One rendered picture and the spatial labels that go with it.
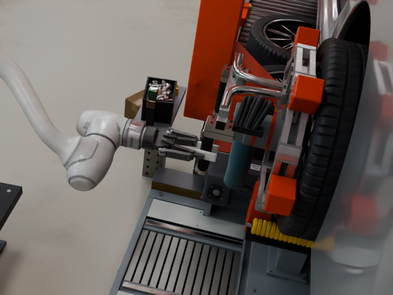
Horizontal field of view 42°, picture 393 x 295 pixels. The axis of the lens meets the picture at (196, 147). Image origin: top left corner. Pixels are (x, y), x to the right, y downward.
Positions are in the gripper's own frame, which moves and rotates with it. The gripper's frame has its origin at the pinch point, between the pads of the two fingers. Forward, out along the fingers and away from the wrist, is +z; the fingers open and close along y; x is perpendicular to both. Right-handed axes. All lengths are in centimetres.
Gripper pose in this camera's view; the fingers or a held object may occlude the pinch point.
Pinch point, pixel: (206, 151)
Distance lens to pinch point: 158.7
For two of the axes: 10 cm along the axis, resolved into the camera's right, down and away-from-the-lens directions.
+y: -1.9, 5.9, -7.9
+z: 9.7, 2.3, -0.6
